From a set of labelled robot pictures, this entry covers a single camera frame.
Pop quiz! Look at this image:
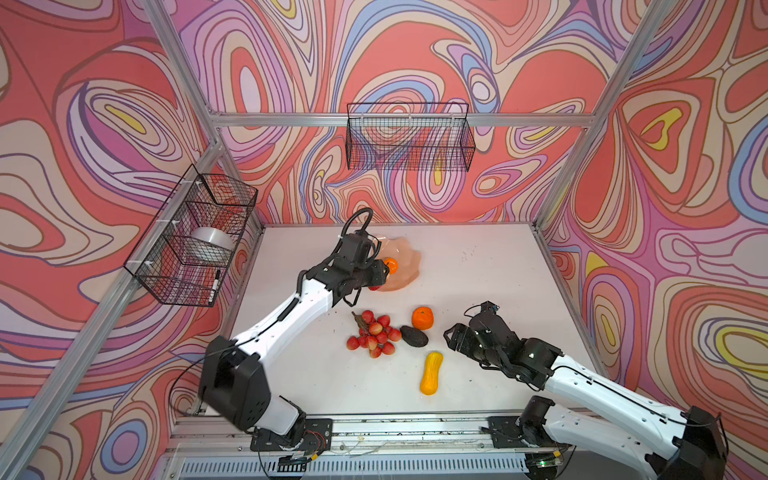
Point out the black wire basket back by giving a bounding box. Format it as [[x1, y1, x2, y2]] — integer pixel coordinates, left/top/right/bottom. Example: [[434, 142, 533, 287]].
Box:
[[345, 101, 476, 172]]

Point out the small orange fake fruit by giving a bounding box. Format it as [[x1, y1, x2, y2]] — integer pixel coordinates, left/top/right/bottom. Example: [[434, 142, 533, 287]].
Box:
[[383, 257, 399, 275]]

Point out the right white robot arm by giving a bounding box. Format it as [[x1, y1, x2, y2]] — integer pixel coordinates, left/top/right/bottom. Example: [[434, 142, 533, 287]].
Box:
[[443, 301, 729, 479]]

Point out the dark fake avocado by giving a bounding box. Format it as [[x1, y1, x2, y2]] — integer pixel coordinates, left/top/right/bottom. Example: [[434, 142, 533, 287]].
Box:
[[400, 325, 429, 348]]

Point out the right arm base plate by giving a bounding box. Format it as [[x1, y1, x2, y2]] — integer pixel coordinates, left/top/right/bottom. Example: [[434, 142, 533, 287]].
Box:
[[479, 416, 571, 450]]

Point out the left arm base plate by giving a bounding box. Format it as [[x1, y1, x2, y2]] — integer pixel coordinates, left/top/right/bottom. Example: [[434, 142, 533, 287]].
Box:
[[250, 417, 334, 454]]

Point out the black marker pen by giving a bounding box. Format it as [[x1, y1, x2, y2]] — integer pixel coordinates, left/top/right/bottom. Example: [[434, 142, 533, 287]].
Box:
[[208, 269, 221, 306]]

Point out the black wire basket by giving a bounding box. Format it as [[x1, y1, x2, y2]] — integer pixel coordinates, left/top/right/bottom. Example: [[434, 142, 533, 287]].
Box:
[[345, 101, 476, 172], [124, 166, 258, 307]]

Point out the large orange fake fruit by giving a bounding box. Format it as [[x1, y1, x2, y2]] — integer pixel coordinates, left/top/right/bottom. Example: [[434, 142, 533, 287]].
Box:
[[411, 306, 435, 331]]

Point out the red fake grape bunch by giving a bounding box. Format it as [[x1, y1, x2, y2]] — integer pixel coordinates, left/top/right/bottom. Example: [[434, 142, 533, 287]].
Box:
[[345, 310, 403, 359]]

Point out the peach plastic fruit bowl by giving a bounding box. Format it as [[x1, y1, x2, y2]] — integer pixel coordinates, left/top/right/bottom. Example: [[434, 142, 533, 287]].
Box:
[[372, 236, 422, 292]]

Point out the yellow fake squash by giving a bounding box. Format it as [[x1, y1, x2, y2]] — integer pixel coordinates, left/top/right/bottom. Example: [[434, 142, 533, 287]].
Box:
[[420, 351, 443, 396]]

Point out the aluminium front rail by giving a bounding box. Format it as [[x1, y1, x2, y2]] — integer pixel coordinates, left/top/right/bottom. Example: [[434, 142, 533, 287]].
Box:
[[167, 410, 518, 456]]

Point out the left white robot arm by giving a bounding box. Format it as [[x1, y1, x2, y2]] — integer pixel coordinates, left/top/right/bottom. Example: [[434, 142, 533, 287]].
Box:
[[198, 228, 389, 437]]

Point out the silver tape roll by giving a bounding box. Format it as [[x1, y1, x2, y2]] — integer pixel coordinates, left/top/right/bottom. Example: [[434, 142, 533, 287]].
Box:
[[191, 227, 235, 251]]

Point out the black wire basket left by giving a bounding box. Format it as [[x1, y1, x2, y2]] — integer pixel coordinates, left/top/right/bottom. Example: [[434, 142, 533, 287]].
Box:
[[124, 166, 258, 307]]

